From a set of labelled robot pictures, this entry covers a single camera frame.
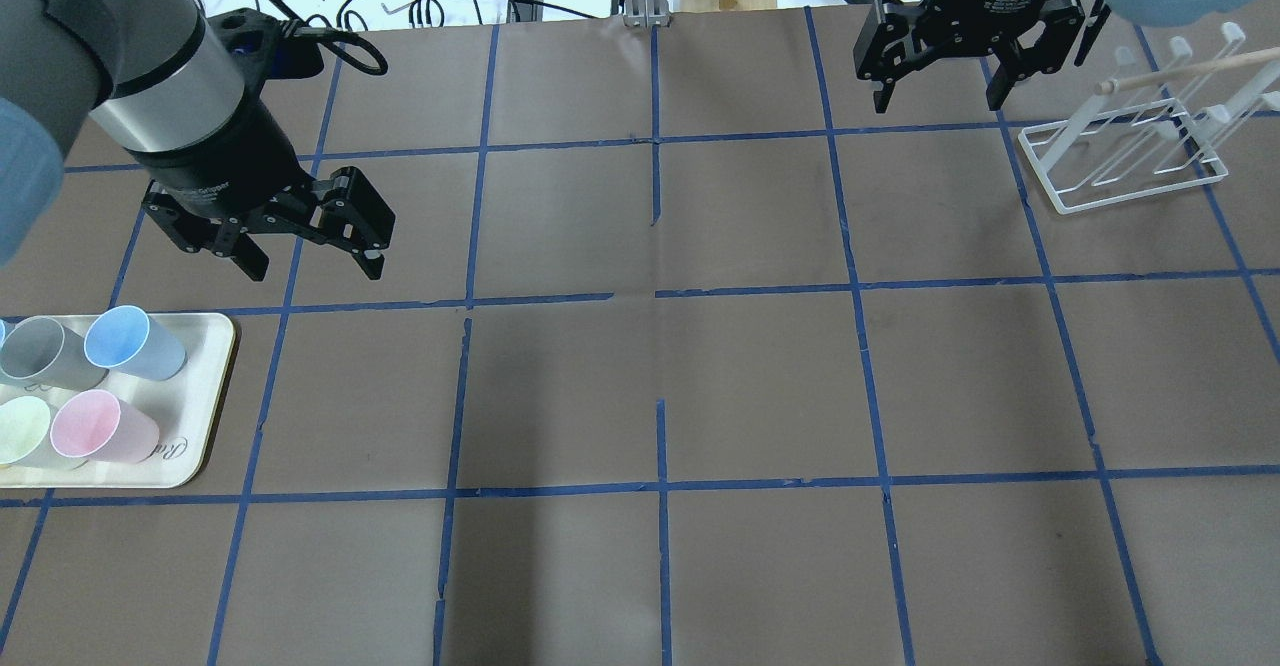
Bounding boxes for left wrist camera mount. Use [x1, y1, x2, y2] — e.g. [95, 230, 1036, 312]
[207, 6, 324, 95]

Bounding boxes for white wire cup rack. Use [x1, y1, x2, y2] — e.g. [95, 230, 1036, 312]
[1018, 22, 1279, 215]

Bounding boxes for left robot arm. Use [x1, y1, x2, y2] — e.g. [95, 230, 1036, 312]
[1, 0, 396, 280]

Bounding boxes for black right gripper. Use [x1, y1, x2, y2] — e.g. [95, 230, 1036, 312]
[852, 0, 1085, 114]

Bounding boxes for grey plastic cup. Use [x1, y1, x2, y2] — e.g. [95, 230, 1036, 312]
[1, 316, 108, 391]

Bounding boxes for cream plastic tray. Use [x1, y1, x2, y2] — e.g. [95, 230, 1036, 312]
[1, 313, 239, 494]

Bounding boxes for pink plastic cup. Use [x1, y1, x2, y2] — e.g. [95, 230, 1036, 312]
[49, 389, 160, 464]

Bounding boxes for light blue plastic cup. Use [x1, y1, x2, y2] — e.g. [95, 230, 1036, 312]
[83, 305, 188, 382]

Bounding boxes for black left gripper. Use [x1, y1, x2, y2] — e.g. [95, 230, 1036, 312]
[136, 96, 396, 282]

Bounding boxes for pale green plastic cup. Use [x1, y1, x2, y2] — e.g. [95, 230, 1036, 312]
[1, 396, 60, 467]

